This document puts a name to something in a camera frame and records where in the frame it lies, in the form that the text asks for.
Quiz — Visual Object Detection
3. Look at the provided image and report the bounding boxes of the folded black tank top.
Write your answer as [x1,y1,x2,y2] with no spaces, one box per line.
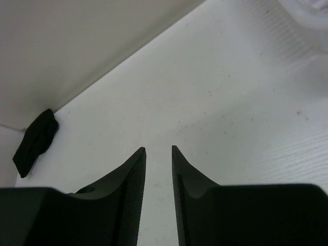
[12,109,59,178]

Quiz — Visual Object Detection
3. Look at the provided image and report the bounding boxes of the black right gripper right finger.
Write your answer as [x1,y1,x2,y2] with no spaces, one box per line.
[172,146,327,245]

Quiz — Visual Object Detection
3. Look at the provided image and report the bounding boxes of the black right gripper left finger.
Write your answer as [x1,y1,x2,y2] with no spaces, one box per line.
[1,147,146,245]

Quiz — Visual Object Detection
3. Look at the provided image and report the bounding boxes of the white plastic mesh basket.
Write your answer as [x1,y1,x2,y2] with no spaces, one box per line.
[278,0,327,53]

